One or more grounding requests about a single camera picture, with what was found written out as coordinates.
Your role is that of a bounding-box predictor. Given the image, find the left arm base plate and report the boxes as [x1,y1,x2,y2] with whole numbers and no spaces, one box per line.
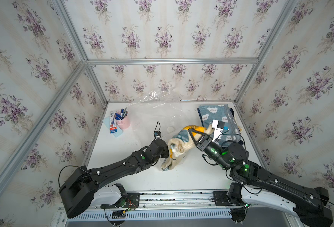
[100,193,140,210]

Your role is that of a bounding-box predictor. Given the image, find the clear plastic vacuum bag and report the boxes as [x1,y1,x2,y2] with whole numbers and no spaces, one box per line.
[128,91,201,146]

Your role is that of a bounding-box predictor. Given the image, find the beige flower pattern blanket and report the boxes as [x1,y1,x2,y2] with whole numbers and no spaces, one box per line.
[161,124,213,171]

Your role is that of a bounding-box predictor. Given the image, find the pink pen cup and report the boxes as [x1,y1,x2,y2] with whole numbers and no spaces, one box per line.
[115,111,131,130]

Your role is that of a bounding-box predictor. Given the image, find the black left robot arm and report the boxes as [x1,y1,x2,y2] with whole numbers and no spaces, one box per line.
[59,139,169,218]

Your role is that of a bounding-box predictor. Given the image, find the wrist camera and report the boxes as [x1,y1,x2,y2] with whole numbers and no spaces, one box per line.
[212,120,229,142]
[153,131,161,139]

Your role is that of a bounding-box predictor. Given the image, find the white vacuum bag valve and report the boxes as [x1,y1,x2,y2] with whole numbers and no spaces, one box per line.
[167,126,175,133]

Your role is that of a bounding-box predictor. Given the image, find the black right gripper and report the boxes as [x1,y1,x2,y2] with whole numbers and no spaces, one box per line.
[191,129,235,173]

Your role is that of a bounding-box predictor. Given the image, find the teal bear pattern blanket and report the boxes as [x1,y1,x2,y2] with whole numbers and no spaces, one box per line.
[197,105,242,146]

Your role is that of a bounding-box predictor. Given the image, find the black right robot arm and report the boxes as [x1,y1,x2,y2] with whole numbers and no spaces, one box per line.
[188,129,333,227]

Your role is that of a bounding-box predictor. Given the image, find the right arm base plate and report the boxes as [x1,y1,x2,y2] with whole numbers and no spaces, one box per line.
[212,191,245,206]

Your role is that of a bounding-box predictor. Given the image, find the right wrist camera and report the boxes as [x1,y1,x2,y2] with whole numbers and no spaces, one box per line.
[212,120,229,142]

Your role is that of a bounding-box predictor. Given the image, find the aluminium frame crossbar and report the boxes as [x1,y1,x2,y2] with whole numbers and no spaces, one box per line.
[86,57,258,65]

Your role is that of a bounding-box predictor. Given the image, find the blue pens in cup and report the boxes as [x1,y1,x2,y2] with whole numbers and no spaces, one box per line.
[115,107,128,120]

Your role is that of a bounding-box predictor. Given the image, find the aluminium mounting rail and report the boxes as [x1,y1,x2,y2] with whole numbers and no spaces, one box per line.
[56,187,292,212]

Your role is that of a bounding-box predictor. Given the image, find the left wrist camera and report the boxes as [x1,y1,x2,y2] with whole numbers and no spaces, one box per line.
[153,131,161,139]

